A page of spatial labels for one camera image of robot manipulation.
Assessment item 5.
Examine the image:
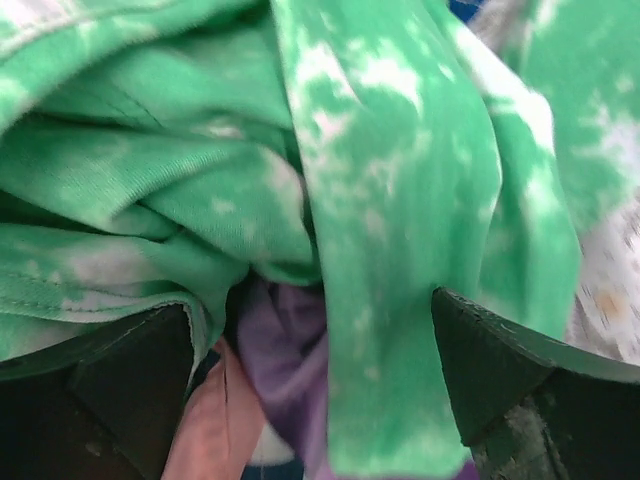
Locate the floral table mat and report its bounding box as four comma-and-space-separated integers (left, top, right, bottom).
565, 197, 639, 365

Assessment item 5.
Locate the purple cloth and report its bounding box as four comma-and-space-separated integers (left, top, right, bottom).
237, 278, 478, 479

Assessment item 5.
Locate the green tie-dye cloth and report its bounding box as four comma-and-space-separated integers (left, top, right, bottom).
1, 1, 639, 478

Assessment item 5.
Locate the pink patterned cloth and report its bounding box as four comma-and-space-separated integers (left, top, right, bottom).
162, 339, 265, 480

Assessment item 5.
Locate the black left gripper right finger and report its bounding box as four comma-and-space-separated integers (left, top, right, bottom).
431, 288, 639, 480

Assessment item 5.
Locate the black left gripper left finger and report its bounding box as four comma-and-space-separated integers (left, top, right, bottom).
1, 306, 193, 480

